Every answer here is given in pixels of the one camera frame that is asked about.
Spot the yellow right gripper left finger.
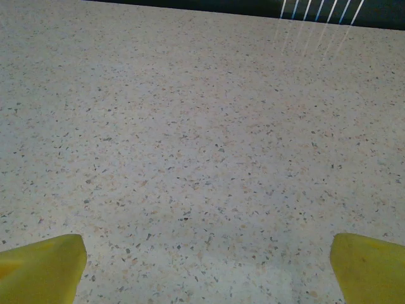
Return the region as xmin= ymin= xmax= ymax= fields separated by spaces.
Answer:
xmin=0 ymin=233 xmax=88 ymax=304

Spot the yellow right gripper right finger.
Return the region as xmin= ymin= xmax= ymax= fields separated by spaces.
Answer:
xmin=330 ymin=232 xmax=405 ymax=304

